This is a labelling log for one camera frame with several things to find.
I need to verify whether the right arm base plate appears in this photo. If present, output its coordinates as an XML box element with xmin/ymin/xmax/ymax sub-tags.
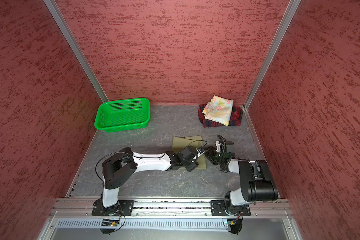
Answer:
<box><xmin>210</xmin><ymin>200</ymin><xmax>251</xmax><ymax>217</ymax></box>

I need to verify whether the aluminium front rail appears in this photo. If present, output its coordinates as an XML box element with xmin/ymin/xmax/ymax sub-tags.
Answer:
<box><xmin>49</xmin><ymin>197</ymin><xmax>295</xmax><ymax>219</ymax></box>

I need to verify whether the left aluminium corner post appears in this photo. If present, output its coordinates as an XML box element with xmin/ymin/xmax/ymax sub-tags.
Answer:
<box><xmin>43</xmin><ymin>0</ymin><xmax>109</xmax><ymax>103</ymax></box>

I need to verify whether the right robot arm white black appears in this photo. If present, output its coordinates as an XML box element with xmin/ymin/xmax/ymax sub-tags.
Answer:
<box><xmin>205</xmin><ymin>147</ymin><xmax>279</xmax><ymax>216</ymax></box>

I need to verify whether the pastel floral skirt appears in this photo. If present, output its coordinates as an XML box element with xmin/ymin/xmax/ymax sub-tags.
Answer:
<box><xmin>202</xmin><ymin>96</ymin><xmax>234</xmax><ymax>126</ymax></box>

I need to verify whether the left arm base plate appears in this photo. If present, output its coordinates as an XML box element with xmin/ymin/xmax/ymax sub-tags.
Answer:
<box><xmin>92</xmin><ymin>199</ymin><xmax>135</xmax><ymax>216</ymax></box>

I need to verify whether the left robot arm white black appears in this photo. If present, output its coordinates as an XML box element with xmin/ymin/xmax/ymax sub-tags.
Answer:
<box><xmin>100</xmin><ymin>146</ymin><xmax>205</xmax><ymax>215</ymax></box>

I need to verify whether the aluminium corner post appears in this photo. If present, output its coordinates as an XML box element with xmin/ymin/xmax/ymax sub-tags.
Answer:
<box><xmin>43</xmin><ymin>0</ymin><xmax>109</xmax><ymax>103</ymax></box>
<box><xmin>244</xmin><ymin>0</ymin><xmax>301</xmax><ymax>112</ymax></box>

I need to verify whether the green plastic basket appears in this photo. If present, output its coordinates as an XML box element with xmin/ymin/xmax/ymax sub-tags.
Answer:
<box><xmin>94</xmin><ymin>98</ymin><xmax>151</xmax><ymax>133</ymax></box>

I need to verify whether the right aluminium corner post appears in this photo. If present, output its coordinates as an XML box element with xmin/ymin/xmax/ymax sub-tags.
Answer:
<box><xmin>244</xmin><ymin>0</ymin><xmax>301</xmax><ymax>112</ymax></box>

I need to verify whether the slotted cable duct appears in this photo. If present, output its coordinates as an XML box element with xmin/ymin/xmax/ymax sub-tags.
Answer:
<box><xmin>55</xmin><ymin>218</ymin><xmax>228</xmax><ymax>231</ymax></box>

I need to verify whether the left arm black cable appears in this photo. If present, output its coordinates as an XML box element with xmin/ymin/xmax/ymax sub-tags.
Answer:
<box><xmin>94</xmin><ymin>136</ymin><xmax>209</xmax><ymax>235</ymax></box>

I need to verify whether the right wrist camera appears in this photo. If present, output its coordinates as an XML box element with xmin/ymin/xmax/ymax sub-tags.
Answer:
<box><xmin>216</xmin><ymin>140</ymin><xmax>234</xmax><ymax>153</ymax></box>

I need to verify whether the red plaid skirt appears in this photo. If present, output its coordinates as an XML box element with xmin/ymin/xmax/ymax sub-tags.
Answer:
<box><xmin>198</xmin><ymin>104</ymin><xmax>243</xmax><ymax>128</ymax></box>

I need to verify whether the olive green garment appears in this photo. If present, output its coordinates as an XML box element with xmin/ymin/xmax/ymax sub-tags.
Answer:
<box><xmin>172</xmin><ymin>136</ymin><xmax>207</xmax><ymax>170</ymax></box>

